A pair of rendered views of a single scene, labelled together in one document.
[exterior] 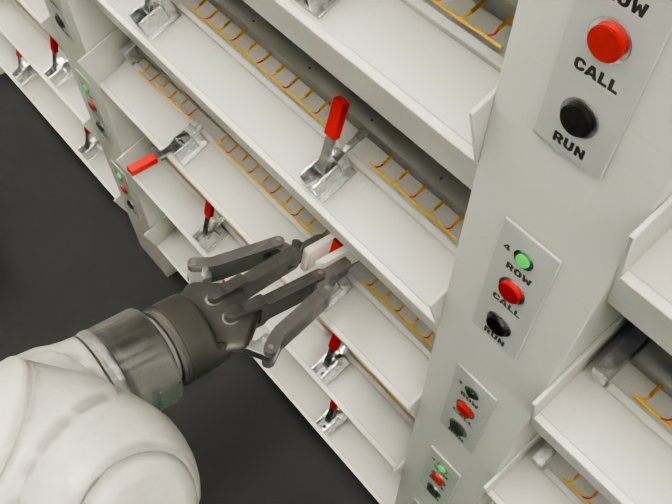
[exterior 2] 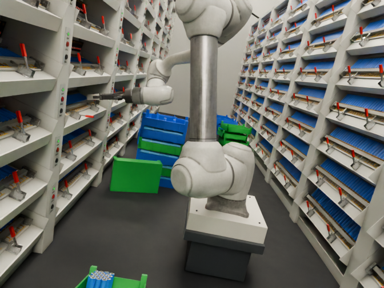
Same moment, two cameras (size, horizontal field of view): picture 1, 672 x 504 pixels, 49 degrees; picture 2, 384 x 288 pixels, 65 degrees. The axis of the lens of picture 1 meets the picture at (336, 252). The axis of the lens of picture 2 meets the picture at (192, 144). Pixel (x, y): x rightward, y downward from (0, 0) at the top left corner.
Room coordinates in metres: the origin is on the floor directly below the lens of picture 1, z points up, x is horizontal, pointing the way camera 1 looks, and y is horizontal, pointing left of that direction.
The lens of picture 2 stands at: (1.31, 1.39, 0.79)
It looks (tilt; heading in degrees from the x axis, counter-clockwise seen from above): 13 degrees down; 218
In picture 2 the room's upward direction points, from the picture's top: 11 degrees clockwise
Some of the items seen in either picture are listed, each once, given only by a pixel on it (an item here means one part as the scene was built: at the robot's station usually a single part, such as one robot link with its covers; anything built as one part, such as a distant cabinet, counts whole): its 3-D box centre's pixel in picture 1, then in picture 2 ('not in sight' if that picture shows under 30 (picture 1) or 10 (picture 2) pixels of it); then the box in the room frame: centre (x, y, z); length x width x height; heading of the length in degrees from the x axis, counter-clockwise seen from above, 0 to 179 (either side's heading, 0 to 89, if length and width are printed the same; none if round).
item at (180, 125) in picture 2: not in sight; (166, 120); (-0.17, -0.02, 0.44); 0.30 x 0.20 x 0.08; 131
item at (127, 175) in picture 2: not in sight; (135, 175); (0.08, 0.05, 0.10); 0.30 x 0.08 x 0.20; 148
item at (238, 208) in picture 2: not in sight; (227, 196); (0.21, 0.79, 0.30); 0.22 x 0.18 x 0.06; 36
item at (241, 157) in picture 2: not in sight; (233, 168); (0.23, 0.80, 0.44); 0.18 x 0.16 x 0.22; 175
